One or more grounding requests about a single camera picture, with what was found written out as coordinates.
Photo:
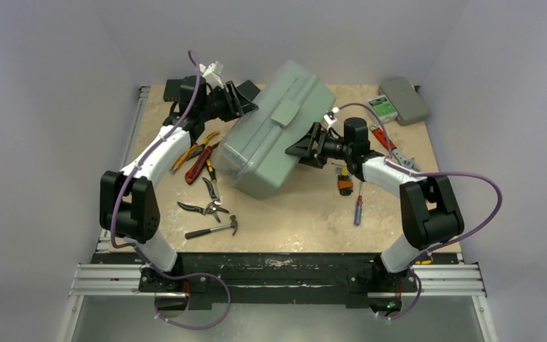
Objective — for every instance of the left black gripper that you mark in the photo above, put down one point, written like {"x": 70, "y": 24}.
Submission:
{"x": 239, "y": 106}

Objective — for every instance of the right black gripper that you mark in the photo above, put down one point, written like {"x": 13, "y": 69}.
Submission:
{"x": 319, "y": 144}

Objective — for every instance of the orange hex key set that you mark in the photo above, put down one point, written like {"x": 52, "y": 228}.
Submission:
{"x": 344, "y": 180}

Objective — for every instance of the translucent green tool box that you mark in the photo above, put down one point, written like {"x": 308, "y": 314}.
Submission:
{"x": 252, "y": 155}

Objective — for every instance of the black handled screwdriver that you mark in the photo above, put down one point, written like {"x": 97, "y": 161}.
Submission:
{"x": 212, "y": 172}

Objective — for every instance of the red black utility knife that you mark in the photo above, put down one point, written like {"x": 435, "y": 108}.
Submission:
{"x": 194, "y": 172}

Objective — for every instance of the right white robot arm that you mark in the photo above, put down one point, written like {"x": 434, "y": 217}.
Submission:
{"x": 429, "y": 210}

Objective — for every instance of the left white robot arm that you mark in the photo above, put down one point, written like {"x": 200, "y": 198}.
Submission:
{"x": 128, "y": 206}

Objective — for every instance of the small black flat box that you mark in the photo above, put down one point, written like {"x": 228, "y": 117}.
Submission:
{"x": 248, "y": 90}

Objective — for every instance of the yellow black needle pliers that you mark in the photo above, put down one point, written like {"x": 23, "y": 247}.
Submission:
{"x": 205, "y": 144}

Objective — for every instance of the blue red screwdriver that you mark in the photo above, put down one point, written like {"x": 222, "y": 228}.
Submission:
{"x": 358, "y": 207}

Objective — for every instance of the green white screw box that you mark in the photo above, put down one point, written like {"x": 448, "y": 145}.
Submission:
{"x": 381, "y": 108}

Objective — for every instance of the red adjustable wrench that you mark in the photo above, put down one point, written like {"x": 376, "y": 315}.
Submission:
{"x": 387, "y": 143}

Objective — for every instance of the grey plastic case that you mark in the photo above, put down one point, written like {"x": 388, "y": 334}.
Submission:
{"x": 407, "y": 102}

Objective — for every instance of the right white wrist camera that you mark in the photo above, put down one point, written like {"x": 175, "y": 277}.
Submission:
{"x": 330, "y": 118}

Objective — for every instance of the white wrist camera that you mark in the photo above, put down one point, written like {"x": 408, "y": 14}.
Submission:
{"x": 330, "y": 118}
{"x": 212, "y": 73}

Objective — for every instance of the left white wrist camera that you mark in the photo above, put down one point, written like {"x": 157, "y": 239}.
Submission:
{"x": 212, "y": 73}

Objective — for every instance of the black network switch box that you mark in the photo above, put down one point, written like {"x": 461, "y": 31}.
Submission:
{"x": 172, "y": 90}

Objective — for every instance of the yellow handled pliers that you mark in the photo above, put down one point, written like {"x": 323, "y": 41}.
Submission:
{"x": 181, "y": 159}

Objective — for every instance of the black handled hammer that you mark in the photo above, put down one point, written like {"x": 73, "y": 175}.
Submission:
{"x": 233, "y": 225}

